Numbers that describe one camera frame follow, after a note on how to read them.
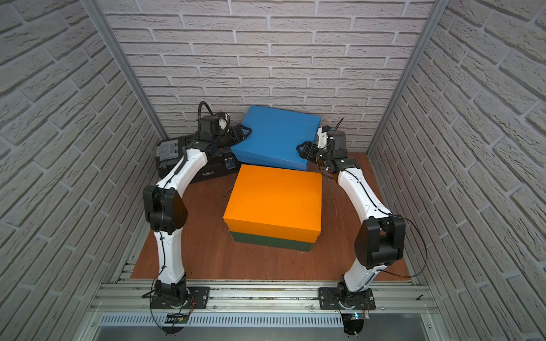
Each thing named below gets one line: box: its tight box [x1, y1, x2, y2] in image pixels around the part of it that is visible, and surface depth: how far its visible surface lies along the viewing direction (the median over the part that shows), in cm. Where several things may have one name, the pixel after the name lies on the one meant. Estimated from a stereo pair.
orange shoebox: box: [223, 164, 323, 244], surface depth 76 cm
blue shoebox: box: [230, 105, 322, 171], surface depth 87 cm
